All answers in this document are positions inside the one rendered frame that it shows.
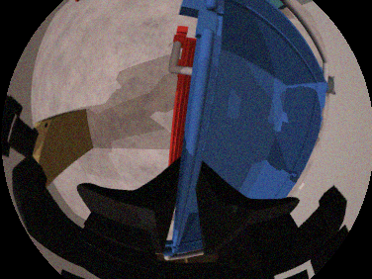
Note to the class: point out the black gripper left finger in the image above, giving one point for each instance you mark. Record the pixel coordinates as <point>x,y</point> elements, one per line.
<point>149,208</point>

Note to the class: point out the red plastic tray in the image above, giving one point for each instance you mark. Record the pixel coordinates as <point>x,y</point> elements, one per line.
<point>183,85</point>

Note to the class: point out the grey cylinder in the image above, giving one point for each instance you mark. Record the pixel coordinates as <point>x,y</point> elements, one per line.
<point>332,86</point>

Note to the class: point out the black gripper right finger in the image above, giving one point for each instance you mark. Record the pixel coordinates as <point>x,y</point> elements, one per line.
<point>225,212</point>

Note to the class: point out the teal block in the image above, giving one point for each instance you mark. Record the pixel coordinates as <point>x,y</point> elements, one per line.
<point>278,3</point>

